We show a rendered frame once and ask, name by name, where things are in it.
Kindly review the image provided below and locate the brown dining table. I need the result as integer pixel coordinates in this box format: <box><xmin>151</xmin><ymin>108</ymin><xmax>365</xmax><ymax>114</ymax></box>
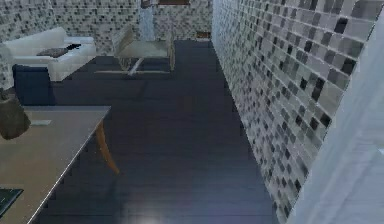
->
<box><xmin>0</xmin><ymin>105</ymin><xmax>121</xmax><ymax>224</ymax></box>

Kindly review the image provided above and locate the pale wooden chair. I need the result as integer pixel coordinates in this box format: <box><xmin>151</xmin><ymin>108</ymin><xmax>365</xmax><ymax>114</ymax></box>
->
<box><xmin>94</xmin><ymin>24</ymin><xmax>176</xmax><ymax>76</ymax></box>

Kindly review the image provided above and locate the grey flat remote control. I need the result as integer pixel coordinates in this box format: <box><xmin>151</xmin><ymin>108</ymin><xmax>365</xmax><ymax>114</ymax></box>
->
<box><xmin>30</xmin><ymin>119</ymin><xmax>53</xmax><ymax>127</ymax></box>

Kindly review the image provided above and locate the grey patterned cushion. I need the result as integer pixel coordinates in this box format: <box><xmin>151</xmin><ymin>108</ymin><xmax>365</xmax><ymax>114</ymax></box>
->
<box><xmin>36</xmin><ymin>47</ymin><xmax>70</xmax><ymax>58</ymax></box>

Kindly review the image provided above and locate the dark blue armchair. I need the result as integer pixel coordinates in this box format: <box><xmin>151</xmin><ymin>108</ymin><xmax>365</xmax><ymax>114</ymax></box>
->
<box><xmin>11</xmin><ymin>63</ymin><xmax>57</xmax><ymax>107</ymax></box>

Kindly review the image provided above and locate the white sofa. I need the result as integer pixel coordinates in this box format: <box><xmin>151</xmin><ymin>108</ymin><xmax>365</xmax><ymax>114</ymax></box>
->
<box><xmin>2</xmin><ymin>26</ymin><xmax>98</xmax><ymax>82</ymax></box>

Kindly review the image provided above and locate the black flat laptop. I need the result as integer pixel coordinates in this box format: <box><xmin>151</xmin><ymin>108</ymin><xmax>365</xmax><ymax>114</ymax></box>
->
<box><xmin>0</xmin><ymin>187</ymin><xmax>24</xmax><ymax>218</ymax></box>

